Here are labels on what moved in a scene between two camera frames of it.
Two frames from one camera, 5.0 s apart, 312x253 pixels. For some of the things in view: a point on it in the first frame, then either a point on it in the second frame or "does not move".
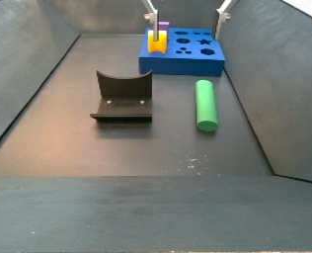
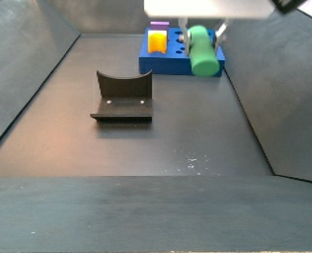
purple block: (162, 26) does not move
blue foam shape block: (192, 53) does not move
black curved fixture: (126, 100) does not move
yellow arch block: (159, 44) does not move
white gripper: (223, 15) to (203, 9)
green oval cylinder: (207, 123) to (204, 60)
